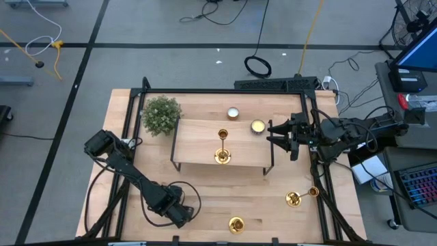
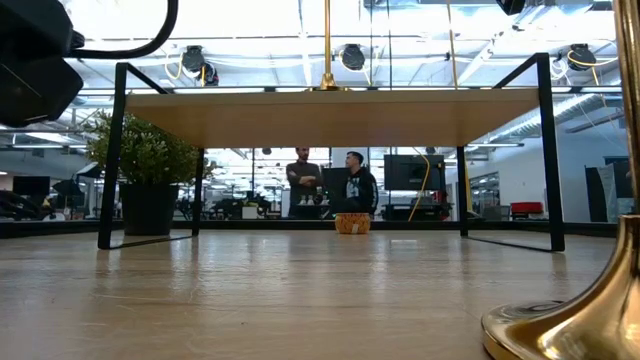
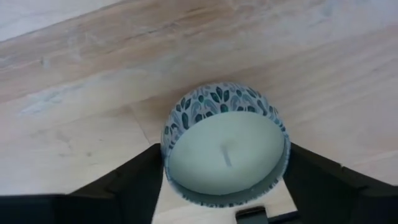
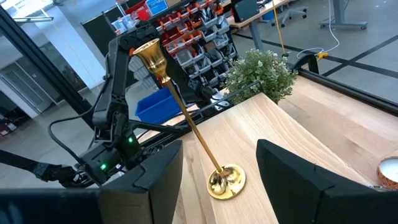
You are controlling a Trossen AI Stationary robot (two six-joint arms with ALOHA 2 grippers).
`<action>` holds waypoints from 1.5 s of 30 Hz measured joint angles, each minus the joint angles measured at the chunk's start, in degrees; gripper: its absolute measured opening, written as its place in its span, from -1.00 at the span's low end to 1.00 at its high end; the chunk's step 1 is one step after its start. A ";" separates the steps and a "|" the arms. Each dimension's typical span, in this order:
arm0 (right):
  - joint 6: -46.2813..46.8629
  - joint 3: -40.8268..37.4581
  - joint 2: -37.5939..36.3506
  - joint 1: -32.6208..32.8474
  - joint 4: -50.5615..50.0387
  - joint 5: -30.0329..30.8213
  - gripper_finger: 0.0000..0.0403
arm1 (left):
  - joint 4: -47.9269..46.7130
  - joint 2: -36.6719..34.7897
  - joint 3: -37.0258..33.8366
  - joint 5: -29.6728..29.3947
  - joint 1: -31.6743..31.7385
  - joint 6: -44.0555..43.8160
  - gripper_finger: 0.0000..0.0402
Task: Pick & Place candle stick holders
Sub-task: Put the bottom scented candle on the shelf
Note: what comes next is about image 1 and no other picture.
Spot yellow wax candle tin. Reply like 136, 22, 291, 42
250, 119, 266, 135

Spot thin black floor cable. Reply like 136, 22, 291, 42
0, 132, 55, 141

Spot wooden riser shelf black legs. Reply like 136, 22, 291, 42
169, 118, 275, 176

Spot red handled tool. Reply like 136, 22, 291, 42
397, 94, 410, 111

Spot white power adapter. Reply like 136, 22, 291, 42
322, 75, 341, 106

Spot black arm base cable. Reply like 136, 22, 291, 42
83, 159, 115, 236

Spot grey cart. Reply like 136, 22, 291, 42
382, 146, 437, 234

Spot medium gold candlestick holder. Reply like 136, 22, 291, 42
285, 186, 320, 208

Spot black aluminium rig frame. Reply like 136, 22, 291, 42
80, 77, 368, 246

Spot black tangled floor cables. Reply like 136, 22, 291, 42
327, 50, 389, 116

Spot white floor cable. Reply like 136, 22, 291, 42
24, 0, 63, 57

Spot white blue tape roll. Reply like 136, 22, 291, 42
370, 172, 393, 193

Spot grey desk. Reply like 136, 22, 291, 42
374, 60, 437, 150

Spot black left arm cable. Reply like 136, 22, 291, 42
138, 180, 203, 229

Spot clear plastic bag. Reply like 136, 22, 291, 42
408, 94, 437, 111

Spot black desktop device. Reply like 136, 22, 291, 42
388, 67, 428, 94

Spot black floor fan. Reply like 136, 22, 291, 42
378, 0, 437, 61

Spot short gold candlestick holder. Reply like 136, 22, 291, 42
228, 216, 246, 235

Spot yellow hanging power cord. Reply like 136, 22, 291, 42
298, 0, 324, 77

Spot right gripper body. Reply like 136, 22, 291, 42
296, 113, 314, 154

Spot tall gold candlestick holder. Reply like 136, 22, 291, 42
214, 128, 232, 165

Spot grey metal stand foot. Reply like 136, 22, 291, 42
0, 75, 35, 87
3, 0, 70, 8

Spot black coiled floor cable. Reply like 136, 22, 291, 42
244, 0, 273, 79

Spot monitor with blue screen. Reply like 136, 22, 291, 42
390, 16, 437, 73

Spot white paper box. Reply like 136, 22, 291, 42
350, 154, 389, 185

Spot black caster wheel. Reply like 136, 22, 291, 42
0, 105, 14, 123

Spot yellow floor cord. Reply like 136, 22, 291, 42
0, 29, 65, 82

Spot green potted plant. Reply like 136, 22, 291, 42
141, 94, 183, 137

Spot backlit keyboard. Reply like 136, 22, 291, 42
395, 162, 437, 210

